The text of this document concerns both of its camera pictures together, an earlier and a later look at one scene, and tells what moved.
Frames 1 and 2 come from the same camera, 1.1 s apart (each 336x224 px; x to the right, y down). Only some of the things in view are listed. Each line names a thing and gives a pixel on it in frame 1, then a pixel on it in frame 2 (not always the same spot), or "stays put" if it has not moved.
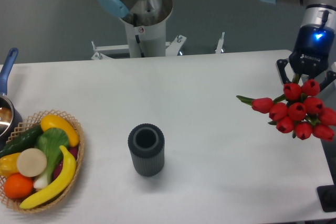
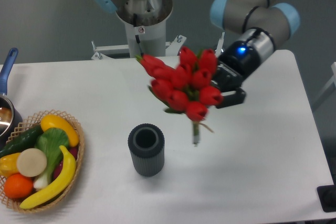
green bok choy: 53,141 stays put
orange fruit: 18,186 stays put
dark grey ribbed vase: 146,143 stays put
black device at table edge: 327,196 stays put
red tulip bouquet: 298,110 → 186,85
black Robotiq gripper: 311,55 → 233,65
